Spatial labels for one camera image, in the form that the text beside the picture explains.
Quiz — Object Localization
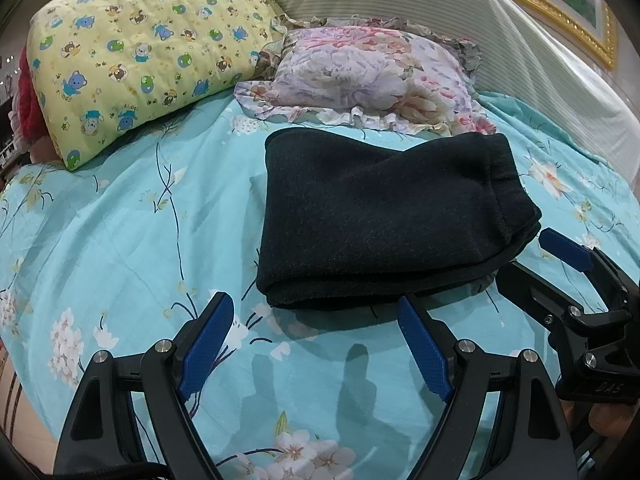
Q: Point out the black pants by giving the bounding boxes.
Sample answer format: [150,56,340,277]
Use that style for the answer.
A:
[256,128,541,311]

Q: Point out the right hand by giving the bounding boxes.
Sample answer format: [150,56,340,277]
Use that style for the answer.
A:
[589,403,639,442]

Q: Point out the turquoise floral bed sheet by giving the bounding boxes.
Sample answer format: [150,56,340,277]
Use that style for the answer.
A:
[1,92,639,479]

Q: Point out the white striped headboard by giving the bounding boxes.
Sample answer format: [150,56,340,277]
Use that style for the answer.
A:
[276,0,639,183]

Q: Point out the pink purple floral pillow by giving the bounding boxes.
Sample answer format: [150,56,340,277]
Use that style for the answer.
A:
[234,16,497,136]

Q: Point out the red cloth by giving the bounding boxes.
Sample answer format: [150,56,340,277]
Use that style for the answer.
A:
[9,48,58,164]

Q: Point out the yellow cartoon print pillow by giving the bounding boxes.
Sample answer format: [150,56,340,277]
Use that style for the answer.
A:
[26,0,286,170]

